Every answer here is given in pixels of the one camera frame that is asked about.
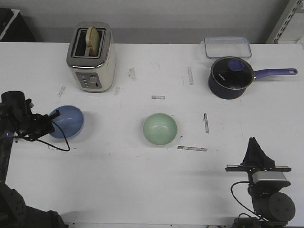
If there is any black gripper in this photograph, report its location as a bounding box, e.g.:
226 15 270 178
225 137 291 197
15 110 60 139

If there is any clear container with blue rim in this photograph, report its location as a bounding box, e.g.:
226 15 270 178
200 36 252 59

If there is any cream two-slot toaster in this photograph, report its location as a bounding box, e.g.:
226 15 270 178
66 21 116 92

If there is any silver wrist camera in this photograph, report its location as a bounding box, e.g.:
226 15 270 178
252 171 287 184

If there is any slice of toast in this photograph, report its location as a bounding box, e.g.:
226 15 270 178
85 27 100 57

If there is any white slotted shelf upright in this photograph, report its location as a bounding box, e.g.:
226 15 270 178
266 0 304 44

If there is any dark blue saucepan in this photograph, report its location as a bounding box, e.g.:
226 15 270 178
208 57 298 100

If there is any glass lid with blue knob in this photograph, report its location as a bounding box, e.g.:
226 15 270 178
211 57 254 90

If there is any light green bowl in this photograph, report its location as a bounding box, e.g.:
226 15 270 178
142 113 178 146

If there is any black box in corner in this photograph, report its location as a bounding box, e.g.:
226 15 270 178
0 8 36 42

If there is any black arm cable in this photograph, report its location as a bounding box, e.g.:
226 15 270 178
230 181 269 223
14 118 71 152

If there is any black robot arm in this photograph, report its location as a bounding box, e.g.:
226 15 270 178
225 137 295 228
0 91 67 228

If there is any blue bowl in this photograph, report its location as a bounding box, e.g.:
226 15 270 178
50 105 84 138

